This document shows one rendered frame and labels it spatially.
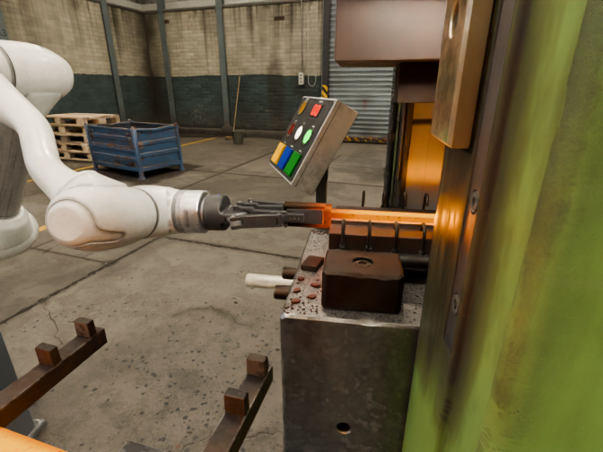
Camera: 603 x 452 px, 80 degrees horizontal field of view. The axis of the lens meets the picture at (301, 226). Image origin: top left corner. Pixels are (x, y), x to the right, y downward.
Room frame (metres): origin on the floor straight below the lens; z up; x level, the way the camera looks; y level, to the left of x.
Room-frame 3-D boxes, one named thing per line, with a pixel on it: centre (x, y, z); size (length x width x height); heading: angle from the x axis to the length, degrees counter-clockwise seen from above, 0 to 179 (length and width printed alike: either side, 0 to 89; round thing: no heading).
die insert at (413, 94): (0.63, -0.31, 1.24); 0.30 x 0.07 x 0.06; 81
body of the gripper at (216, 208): (0.70, 0.15, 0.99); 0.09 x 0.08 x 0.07; 81
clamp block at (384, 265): (0.51, -0.10, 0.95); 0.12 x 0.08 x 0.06; 81
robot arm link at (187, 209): (0.71, 0.22, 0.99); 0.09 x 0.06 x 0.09; 171
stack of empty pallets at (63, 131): (6.89, 4.09, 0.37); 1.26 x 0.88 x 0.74; 70
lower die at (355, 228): (0.66, -0.27, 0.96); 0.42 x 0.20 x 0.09; 81
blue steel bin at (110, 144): (5.60, 2.55, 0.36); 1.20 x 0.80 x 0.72; 59
